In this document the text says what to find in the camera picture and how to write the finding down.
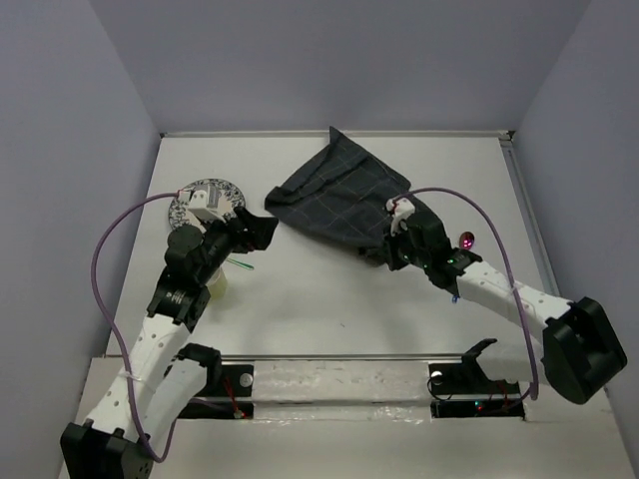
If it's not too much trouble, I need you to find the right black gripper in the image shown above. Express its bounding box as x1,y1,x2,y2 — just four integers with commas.
375,220,429,269

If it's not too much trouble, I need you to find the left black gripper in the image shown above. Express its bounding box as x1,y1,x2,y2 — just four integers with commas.
195,207,278,284

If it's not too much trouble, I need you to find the dark grey checked cloth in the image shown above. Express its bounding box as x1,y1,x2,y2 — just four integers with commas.
265,127,411,265

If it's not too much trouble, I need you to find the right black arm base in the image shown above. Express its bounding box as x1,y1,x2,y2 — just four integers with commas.
426,362,525,419

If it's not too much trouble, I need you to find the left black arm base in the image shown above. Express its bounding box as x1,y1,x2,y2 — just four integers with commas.
178,363,255,420

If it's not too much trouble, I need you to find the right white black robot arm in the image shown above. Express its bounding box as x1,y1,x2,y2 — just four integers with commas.
383,199,628,404

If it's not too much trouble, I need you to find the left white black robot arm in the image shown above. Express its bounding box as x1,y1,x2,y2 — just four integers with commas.
60,207,279,478

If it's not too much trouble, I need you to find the blue white patterned plate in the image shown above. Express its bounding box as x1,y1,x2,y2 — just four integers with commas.
168,179,246,231

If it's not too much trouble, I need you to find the iridescent green fork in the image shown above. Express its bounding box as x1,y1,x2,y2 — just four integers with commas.
226,257,255,270

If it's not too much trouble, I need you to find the pale yellow cup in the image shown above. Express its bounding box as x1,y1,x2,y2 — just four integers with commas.
207,268,228,300

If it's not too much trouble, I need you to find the white foam strip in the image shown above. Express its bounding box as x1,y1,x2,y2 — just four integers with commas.
252,360,430,405

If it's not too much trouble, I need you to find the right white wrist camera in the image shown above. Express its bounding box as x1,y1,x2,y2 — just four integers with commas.
385,198,415,237

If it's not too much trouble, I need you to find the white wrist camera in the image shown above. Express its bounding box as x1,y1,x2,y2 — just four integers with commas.
385,198,415,237
178,185,223,222

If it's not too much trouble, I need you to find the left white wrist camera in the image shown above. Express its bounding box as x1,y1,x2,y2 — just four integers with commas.
178,185,223,222

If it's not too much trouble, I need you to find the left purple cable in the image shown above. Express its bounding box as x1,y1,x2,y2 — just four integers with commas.
92,192,186,464

